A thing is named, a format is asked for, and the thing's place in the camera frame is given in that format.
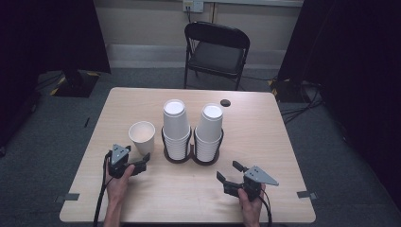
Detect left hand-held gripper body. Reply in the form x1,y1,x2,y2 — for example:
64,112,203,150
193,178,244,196
106,143,148,180

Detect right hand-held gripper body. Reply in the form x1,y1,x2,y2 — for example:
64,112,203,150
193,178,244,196
222,166,280,202

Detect single white paper cup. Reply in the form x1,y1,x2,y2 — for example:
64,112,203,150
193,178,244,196
128,120,157,156

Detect black double cup holder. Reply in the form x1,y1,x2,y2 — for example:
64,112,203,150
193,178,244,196
160,126,225,166

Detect stack of white paper cups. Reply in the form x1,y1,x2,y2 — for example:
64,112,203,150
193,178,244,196
194,103,225,164
162,98,192,162

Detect person's right hand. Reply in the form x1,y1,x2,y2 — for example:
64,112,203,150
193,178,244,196
237,183,267,223

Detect person's left hand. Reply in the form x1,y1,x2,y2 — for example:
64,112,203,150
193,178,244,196
105,164,137,206

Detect grey floor tape strip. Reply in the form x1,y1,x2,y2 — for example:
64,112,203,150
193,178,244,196
53,192,80,204
296,189,318,201

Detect black stand base striped tape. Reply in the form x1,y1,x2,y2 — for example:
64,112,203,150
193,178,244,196
49,69,101,98
267,77,305,104

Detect black folding chair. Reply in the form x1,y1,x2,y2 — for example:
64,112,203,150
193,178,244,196
183,21,252,92

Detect black curtain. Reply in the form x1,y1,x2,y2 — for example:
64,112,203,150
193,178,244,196
0,0,112,149
276,0,401,209

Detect right hand-held gripper cable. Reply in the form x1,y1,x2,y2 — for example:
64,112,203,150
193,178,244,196
257,188,274,227

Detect hand-held gripper cable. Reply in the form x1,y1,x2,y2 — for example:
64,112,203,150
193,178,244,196
93,150,113,227
257,188,274,227

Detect left hand-held gripper cable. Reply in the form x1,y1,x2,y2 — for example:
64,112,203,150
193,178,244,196
93,150,113,227

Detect black floor cables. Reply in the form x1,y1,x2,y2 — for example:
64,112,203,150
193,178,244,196
279,79,324,125

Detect white wall socket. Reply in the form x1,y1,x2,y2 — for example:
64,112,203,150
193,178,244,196
183,0,205,14

